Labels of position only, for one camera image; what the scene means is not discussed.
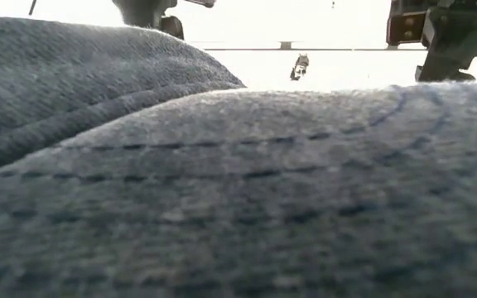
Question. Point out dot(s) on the blue denim cap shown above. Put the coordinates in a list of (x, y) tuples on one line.
[(77, 83)]

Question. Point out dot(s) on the gray denim cloth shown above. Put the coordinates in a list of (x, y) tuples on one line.
[(238, 207)]

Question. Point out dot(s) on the small black clamp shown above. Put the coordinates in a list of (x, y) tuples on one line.
[(300, 66)]

